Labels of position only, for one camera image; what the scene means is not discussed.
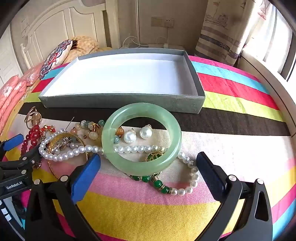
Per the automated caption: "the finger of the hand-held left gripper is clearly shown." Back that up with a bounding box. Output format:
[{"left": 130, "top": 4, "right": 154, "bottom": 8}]
[
  {"left": 0, "top": 134, "right": 24, "bottom": 158},
  {"left": 0, "top": 144, "right": 45, "bottom": 169}
]

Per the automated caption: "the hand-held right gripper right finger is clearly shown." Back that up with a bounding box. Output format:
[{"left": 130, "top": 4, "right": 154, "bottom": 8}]
[{"left": 196, "top": 152, "right": 273, "bottom": 241}]

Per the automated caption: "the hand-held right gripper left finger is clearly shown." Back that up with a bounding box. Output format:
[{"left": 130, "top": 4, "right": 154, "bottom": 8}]
[{"left": 25, "top": 153, "right": 101, "bottom": 241}]

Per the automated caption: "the red bead bracelet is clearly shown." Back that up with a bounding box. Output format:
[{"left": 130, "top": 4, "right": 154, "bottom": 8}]
[{"left": 21, "top": 124, "right": 43, "bottom": 159}]

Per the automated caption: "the large gold ring brooch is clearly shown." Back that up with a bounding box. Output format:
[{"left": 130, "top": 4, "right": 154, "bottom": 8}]
[{"left": 24, "top": 106, "right": 42, "bottom": 130}]

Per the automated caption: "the gold bangle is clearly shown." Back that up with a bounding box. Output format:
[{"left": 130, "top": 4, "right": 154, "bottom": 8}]
[{"left": 46, "top": 132, "right": 89, "bottom": 180}]

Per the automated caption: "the green jade bangle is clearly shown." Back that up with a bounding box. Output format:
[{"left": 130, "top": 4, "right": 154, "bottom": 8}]
[{"left": 101, "top": 102, "right": 182, "bottom": 174}]

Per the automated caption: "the white pearl necklace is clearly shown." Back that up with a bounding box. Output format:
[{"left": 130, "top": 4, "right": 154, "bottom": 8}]
[{"left": 39, "top": 133, "right": 199, "bottom": 197}]

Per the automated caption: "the grey cardboard box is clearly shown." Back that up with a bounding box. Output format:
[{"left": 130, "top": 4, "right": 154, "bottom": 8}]
[{"left": 38, "top": 48, "right": 206, "bottom": 114}]

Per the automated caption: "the striped colourful bedspread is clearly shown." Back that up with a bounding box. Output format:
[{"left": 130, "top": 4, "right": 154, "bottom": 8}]
[{"left": 0, "top": 54, "right": 296, "bottom": 241}]

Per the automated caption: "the pink floral quilt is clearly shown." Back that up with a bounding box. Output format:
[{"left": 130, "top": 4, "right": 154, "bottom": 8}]
[{"left": 0, "top": 62, "right": 45, "bottom": 135}]

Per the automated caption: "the white wardrobe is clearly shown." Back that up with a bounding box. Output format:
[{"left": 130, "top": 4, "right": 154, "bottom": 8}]
[{"left": 0, "top": 30, "right": 23, "bottom": 86}]

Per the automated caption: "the embroidered round cushion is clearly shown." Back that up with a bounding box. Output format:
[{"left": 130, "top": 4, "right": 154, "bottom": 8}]
[{"left": 39, "top": 39, "right": 74, "bottom": 80}]

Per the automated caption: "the white window sill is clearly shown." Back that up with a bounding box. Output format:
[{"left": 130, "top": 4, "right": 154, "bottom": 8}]
[{"left": 239, "top": 50, "right": 296, "bottom": 137}]

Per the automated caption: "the yellow woven cushion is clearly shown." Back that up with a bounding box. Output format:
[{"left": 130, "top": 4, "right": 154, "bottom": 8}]
[{"left": 62, "top": 36, "right": 112, "bottom": 64}]

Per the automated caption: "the white wooden headboard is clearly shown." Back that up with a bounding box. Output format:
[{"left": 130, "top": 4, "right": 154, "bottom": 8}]
[{"left": 20, "top": 0, "right": 121, "bottom": 70}]

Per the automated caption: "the printed beige curtain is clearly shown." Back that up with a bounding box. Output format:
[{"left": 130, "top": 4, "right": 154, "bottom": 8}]
[{"left": 195, "top": 0, "right": 278, "bottom": 67}]

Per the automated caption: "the red string bracelet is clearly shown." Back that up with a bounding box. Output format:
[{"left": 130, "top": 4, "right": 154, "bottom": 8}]
[{"left": 38, "top": 125, "right": 57, "bottom": 139}]

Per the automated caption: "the agate bead bracelet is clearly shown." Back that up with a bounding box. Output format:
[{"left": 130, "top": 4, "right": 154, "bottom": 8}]
[{"left": 70, "top": 119, "right": 122, "bottom": 144}]

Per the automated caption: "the white charging cable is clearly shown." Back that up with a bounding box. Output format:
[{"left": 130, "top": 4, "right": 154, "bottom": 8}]
[
  {"left": 156, "top": 27, "right": 169, "bottom": 45},
  {"left": 122, "top": 35, "right": 142, "bottom": 49}
]

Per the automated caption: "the wall socket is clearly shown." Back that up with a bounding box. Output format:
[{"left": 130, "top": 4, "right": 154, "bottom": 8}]
[{"left": 151, "top": 16, "right": 174, "bottom": 29}]

